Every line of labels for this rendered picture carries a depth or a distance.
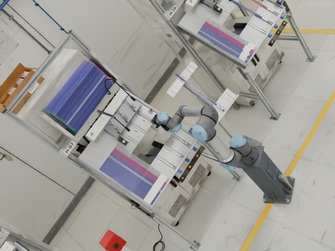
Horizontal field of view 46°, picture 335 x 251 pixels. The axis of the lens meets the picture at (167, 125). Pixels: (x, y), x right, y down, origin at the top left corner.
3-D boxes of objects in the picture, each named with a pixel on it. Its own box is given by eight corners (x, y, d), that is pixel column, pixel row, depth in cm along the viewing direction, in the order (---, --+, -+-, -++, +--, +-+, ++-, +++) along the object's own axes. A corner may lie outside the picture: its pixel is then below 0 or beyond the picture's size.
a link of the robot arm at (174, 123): (186, 120, 291) (173, 111, 290) (178, 132, 288) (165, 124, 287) (183, 122, 298) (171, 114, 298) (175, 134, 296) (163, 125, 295)
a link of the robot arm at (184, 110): (217, 100, 255) (178, 100, 298) (208, 114, 253) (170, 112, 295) (228, 111, 260) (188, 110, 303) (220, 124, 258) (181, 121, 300)
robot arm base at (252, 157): (260, 147, 297) (255, 140, 291) (256, 165, 290) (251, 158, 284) (243, 148, 307) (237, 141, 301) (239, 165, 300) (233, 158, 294)
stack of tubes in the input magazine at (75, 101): (114, 82, 313) (91, 60, 297) (76, 133, 302) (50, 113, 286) (107, 80, 323) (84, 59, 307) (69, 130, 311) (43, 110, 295)
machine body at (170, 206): (216, 170, 386) (181, 135, 349) (176, 231, 370) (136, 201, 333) (175, 153, 436) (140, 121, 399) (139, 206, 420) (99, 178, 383)
